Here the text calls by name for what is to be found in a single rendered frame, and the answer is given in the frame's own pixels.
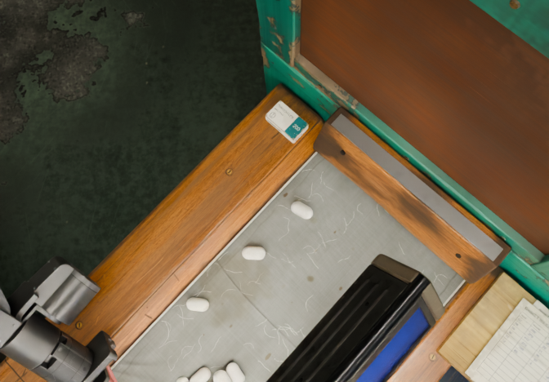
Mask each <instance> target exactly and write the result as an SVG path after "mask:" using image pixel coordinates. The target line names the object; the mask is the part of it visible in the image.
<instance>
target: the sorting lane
mask: <svg viewBox="0 0 549 382"><path fill-rule="evenodd" d="M297 201H299V202H302V203H304V204H305V205H307V206H308V207H310V208H311V209H312V211H313V215H312V217H311V218H309V219H303V218H301V217H300V216H299V215H296V214H294V213H293V212H292V209H291V205H292V204H293V203H294V202H297ZM245 247H262V248H264V250H265V252H266V255H265V257H264V258H263V259H262V260H247V259H245V258H244V257H243V255H242V250H243V249H244V248H245ZM379 254H383V255H387V256H389V257H390V258H392V259H394V260H397V261H399V262H400V263H402V264H406V265H407V266H409V267H411V268H413V269H416V270H417V271H419V272H421V273H423V274H424V275H425V276H426V277H427V278H428V279H430V280H431V283H432V285H433V286H434V288H435V290H436V292H437V294H438V296H439V298H440V300H441V302H442V304H443V306H445V305H446V304H447V303H448V302H449V301H450V299H451V298H452V297H453V296H454V294H455V293H456V292H457V291H458V289H459V288H460V287H461V286H462V285H463V283H464V282H465V280H464V279H463V278H462V277H461V276H460V275H459V274H458V273H456V272H455V271H454V270H453V269H451V268H450V267H449V266H448V265H447V264H446V263H445V262H443V261H442V260H441V259H440V258H439V257H438V256H437V255H436V254H434V253H433V252H432V251H431V250H430V249H428V248H427V247H426V246H425V245H424V244H423V243H422V242H420V241H419V240H418V239H417V238H416V237H414V236H413V235H412V234H411V233H410V232H409V231H408V230H407V229H406V228H405V227H404V226H403V225H402V224H400V223H399V222H398V221H397V220H396V219H395V218H394V217H393V216H391V215H390V214H389V213H388V212H387V211H386V210H385V209H384V208H383V207H382V206H380V205H379V204H378V203H377V202H375V201H374V200H373V199H372V198H371V197H369V196H368V195H367V194H366V193H365V192H364V191H363V190H362V189H361V188H360V187H359V186H357V185H356V184H355V183H354V182H353V181H351V180H350V179H349V178H348V177H346V176H345V175H344V174H343V173H341V172H340V171H339V170H338V169H337V168H336V167H335V166H334V165H333V164H332V163H330V162H329V161H328V160H326V159H325V158H323V157H322V156H321V155H320V154H319V153H317V152H315V153H314V154H313V156H312V157H311V158H310V159H309V160H308V161H307V162H306V163H305V164H304V165H303V166H302V167H301V168H300V169H299V170H298V171H297V173H296V174H295V175H294V176H293V177H292V178H291V179H290V180H289V181H288V182H287V183H286V184H285V185H284V186H283V187H282V188H281V190H280V191H278V192H277V194H275V195H274V196H273V197H272V198H271V200H269V201H268V202H267V203H266V205H265V206H264V207H263V208H262V209H261V210H260V211H259V212H258V213H257V214H256V215H255V216H254V217H253V218H252V219H251V221H250V222H249V223H248V224H247V225H246V226H245V227H244V228H243V229H242V230H241V231H240V232H239V233H238V234H237V235H236V237H235V238H234V239H233V240H232V241H231V242H230V243H229V244H228V245H227V246H226V247H225V248H224V249H223V250H222V251H221V253H220V254H219V255H218V256H217V257H216V258H215V259H214V260H213V261H212V262H211V263H210V264H209V265H208V266H207V267H206V268H205V270H204V271H202V272H201V274H200V275H198V276H197V277H196V279H195V280H193V281H192V283H191V284H190V285H189V286H188V287H187V288H186V289H185V290H184V291H183V292H182V293H181V294H180V295H179V296H178V297H177V298H176V299H175V301H174V302H173V303H172V304H171V305H170V306H169V307H168V308H167V309H166V310H165V311H164V312H163V313H162V314H161V315H160V316H159V318H158V319H157V320H156V321H155V322H154V323H153V324H152V325H151V326H150V327H149V328H148V329H147V330H146V331H145V332H144V334H143V335H142V336H141V337H140V338H139V339H138V340H137V341H136V342H135V343H134V344H133V345H132V346H131V347H130V348H129V349H128V351H127V352H125V354H124V355H123V356H122V357H121V358H120V359H119V360H117V361H116V363H115V364H113V366H112V367H111V370H112V372H113V373H114V376H115V378H116V380H117V381H118V382H176V381H177V380H178V379H179V378H180V377H182V376H183V377H185V378H187V379H188V381H189V382H190V378H191V377H192V376H193V375H194V374H195V373H196V372H197V371H198V370H199V369H201V368H203V367H206V368H208V369H209V370H210V372H211V376H210V378H209V380H207V381H206V382H214V381H213V375H214V373H215V372H216V371H219V370H223V371H225V372H226V368H227V366H228V365H229V364H230V363H232V362H234V363H236V364H237V365H238V366H239V368H240V370H241V371H242V372H243V374H244V376H245V380H244V382H266V381H267V380H268V379H269V378H270V376H271V375H272V374H273V373H274V372H275V371H276V369H277V368H278V367H279V366H280V365H281V364H282V363H283V361H284V360H285V359H286V358H287V357H288V356H289V354H290V353H291V352H292V351H293V350H294V349H295V348H296V347H297V346H298V345H299V344H300V343H301V341H302V340H303V339H304V338H305V337H306V336H307V335H308V333H309V332H310V331H311V330H312V329H313V328H314V326H315V325H316V324H317V323H318V322H319V321H320V319H321V318H322V317H323V316H324V315H325V314H326V313H327V311H329V310H330V308H331V307H332V306H333V305H334V304H335V303H336V302H337V301H338V300H339V298H340V297H341V296H342V295H343V294H344V293H345V292H346V290H347V289H348V288H349V287H350V286H351V284H352V283H353V282H354V281H355V280H356V279H357V278H358V276H359V275H360V274H361V273H362V272H363V271H364V270H365V269H366V268H367V267H368V266H369V265H370V264H371V262H372V261H373V260H374V259H375V258H376V257H377V256H378V255H379ZM192 297H194V298H202V299H205V300H207V301H208V303H209V307H208V309H207V310H206V311H203V312H199V311H193V310H189V309H188V308H187V306H186V302H187V300H188V299H189V298H192ZM226 373H227V372H226Z"/></svg>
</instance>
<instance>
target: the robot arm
mask: <svg viewBox="0 0 549 382"><path fill-rule="evenodd" d="M100 289H101V288H100V287H99V286H98V285H97V284H96V282H93V281H92V280H91V279H90V278H89V277H88V276H87V275H86V274H85V273H84V272H82V271H80V270H79V269H78V268H76V267H75V266H74V265H73V264H72V263H70V262H68V261H67V260H65V259H64V258H62V257H61V256H54V257H52V258H51V259H50V260H49V261H48V262H47V263H46V264H44V265H43V266H42V267H41V268H40V269H39V270H38V271H37V272H36V273H35V274H34V275H33V276H32V277H31V278H30V279H29V280H28V281H23V283H22V284H21V285H20V286H19V287H18V288H17V289H16V290H15V291H14V293H13V294H12V295H11V296H10V297H9V298H7V299H6V298H5V296H4V294H3V293H2V290H1V288H0V352H1V353H3V354H4V355H6V356H8V357H9V358H10V359H12V360H14V361H15V362H18V363H19V364H20V365H21V366H24V367H25V368H27V369H29V370H30V371H32V372H33V373H35V374H36V375H38V376H40V377H42V378H43V379H45V380H46V381H48V382H118V381H117V380H116V378H115V376H114V373H113V372H112V370H111V368H110V366H109V364H110V363H111V362H112V361H113V360H115V361H116V360H117V358H118V355H117V354H116V351H115V350H114V349H115V348H116V344H115V343H114V341H113V340H111V338H110V336H109V335H108V334H107V333H105V332H104V331H100V332H99V333H98V334H97V335H96V336H95V337H94V338H93V339H92V340H91V341H90V342H89V343H88V344H87V345H86V346H84V345H82V344H81V343H79V342H78V341H76V340H75V339H74V338H72V337H71V336H69V335H67V334H66V333H64V332H63V331H61V330H60V329H59V328H58V327H56V326H54V325H53V324H52V323H50V322H49V321H48V320H46V319H45V318H43V317H41V316H40V315H38V314H37V313H35V310H37V311H39V312H40V313H42V314H43V315H44V316H46V317H47V318H49V319H51V320H52V321H53V322H55V323H57V324H59V325H60V324H61V323H64V324H66V325H68V326H69V325H70V324H71V323H72V322H73V320H74V319H75V318H76V317H77V316H78V315H79V314H80V313H81V312H82V311H83V309H84V308H85V307H86V306H87V305H88V303H89V302H90V301H91V300H92V299H93V297H94V296H95V295H96V294H97V293H98V291H99V290H100Z"/></svg>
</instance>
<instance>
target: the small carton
mask: <svg viewBox="0 0 549 382"><path fill-rule="evenodd" d="M266 121H267V122H269V123H270V124H271V125H272V126H273V127H275V128H276V129H277V130H278V131H279V132H280V133H282V134H283V135H284V136H285V137H286V138H287V139H289V140H290V141H291V142H292V143H293V144H294V143H295V142H296V141H297V140H298V139H299V138H300V137H301V136H302V134H303V133H304V132H305V131H306V130H307V129H308V126H309V124H308V123H307V122H306V121H304V120H303V119H302V118H301V117H299V116H298V115H297V114H296V113H295V112H293V111H292V110H291V109H290V108H289V107H288V106H287V105H286V104H285V103H284V102H282V101H281V100H280V101H279V102H278V103H277V104H276V105H275V106H274V107H273V108H272V109H271V110H270V111H269V112H268V113H267V114H266Z"/></svg>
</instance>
